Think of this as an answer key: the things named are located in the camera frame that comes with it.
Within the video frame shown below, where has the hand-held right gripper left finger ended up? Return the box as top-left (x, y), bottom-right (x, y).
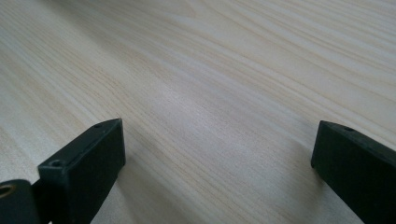
top-left (32, 118), bottom-right (127, 224)

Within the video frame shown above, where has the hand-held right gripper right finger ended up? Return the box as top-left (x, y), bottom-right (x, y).
top-left (310, 119), bottom-right (396, 224)

